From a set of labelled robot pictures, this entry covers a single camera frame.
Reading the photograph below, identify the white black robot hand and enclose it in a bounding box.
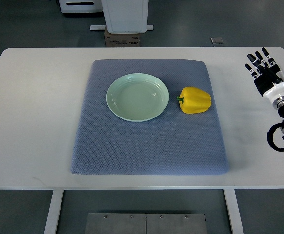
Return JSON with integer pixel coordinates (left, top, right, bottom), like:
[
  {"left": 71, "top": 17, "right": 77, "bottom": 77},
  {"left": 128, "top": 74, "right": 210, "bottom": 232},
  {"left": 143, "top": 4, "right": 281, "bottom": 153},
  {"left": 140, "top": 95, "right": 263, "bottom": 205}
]
[{"left": 245, "top": 47, "right": 284, "bottom": 110}]

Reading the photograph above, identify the yellow bell pepper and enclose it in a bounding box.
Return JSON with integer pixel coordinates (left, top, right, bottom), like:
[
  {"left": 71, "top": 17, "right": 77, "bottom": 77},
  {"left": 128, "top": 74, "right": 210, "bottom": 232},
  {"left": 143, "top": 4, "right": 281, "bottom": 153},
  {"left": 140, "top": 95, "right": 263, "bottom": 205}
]
[{"left": 177, "top": 87, "right": 211, "bottom": 114}]

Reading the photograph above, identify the light green plate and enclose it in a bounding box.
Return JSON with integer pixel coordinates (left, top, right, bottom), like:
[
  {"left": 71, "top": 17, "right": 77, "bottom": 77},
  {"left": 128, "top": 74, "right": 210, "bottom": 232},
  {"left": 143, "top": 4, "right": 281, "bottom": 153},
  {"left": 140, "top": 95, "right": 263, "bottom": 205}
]
[{"left": 106, "top": 73, "right": 169, "bottom": 122}]

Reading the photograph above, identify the grey floor outlet cover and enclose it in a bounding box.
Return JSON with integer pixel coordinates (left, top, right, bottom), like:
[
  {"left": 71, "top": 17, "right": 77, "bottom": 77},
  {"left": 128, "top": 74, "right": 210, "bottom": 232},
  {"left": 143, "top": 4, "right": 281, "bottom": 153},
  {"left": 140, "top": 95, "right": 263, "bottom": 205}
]
[{"left": 210, "top": 37, "right": 224, "bottom": 45}]

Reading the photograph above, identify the blue textured mat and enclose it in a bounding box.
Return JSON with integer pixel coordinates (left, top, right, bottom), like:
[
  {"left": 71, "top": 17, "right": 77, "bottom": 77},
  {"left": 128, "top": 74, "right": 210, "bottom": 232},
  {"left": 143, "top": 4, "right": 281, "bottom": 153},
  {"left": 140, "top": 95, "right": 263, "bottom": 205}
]
[{"left": 71, "top": 59, "right": 229, "bottom": 175}]

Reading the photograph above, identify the right white table leg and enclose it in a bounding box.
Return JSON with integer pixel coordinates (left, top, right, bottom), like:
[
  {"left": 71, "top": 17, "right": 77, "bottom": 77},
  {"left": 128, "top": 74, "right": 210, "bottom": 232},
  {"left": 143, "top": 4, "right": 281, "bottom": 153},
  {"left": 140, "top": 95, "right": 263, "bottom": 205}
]
[{"left": 224, "top": 189, "right": 244, "bottom": 234}]

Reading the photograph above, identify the white table leg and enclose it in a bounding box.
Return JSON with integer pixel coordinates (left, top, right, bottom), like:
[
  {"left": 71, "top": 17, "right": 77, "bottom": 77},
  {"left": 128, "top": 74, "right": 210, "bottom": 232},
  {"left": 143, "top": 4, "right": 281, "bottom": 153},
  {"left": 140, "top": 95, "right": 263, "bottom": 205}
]
[
  {"left": 224, "top": 189, "right": 244, "bottom": 234},
  {"left": 44, "top": 189, "right": 64, "bottom": 234}
]

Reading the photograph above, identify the brown cardboard box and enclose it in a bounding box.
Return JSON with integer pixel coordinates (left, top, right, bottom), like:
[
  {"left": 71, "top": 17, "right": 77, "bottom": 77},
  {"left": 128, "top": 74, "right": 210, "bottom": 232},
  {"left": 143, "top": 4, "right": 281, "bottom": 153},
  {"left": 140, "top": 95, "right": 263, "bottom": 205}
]
[{"left": 104, "top": 28, "right": 140, "bottom": 48}]

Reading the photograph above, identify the white cabinet with slot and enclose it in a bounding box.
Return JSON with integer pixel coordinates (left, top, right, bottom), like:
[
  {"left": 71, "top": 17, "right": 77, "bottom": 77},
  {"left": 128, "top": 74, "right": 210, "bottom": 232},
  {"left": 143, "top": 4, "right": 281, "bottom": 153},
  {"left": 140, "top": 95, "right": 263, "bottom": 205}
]
[{"left": 58, "top": 0, "right": 103, "bottom": 14}]

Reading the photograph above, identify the left white table leg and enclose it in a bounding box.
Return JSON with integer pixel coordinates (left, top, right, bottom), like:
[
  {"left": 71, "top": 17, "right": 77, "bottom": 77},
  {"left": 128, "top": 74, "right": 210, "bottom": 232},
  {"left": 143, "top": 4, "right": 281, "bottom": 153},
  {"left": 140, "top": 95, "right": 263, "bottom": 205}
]
[{"left": 44, "top": 189, "right": 64, "bottom": 234}]

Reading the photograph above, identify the white pedestal base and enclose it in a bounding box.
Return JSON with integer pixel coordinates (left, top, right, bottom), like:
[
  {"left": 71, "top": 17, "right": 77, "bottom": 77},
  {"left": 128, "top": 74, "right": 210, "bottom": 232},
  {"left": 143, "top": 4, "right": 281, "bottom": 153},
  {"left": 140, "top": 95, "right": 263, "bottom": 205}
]
[{"left": 90, "top": 0, "right": 154, "bottom": 34}]

